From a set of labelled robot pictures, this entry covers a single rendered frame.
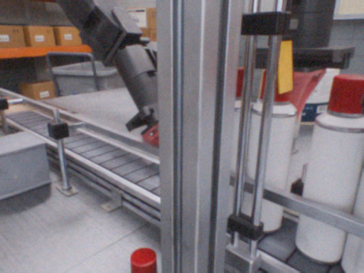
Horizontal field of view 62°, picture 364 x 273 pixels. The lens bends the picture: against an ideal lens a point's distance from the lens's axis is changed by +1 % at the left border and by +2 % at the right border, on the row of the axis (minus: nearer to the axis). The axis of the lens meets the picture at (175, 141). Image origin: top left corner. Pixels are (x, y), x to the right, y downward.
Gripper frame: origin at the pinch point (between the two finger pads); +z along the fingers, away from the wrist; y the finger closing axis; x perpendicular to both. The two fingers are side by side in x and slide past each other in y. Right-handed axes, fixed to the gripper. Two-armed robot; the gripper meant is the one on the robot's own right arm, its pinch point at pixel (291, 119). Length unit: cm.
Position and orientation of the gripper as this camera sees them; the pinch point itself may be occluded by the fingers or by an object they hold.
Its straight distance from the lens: 43.2
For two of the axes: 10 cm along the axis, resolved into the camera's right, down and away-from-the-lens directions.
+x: -6.8, 2.6, -6.8
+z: 0.1, 9.4, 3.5
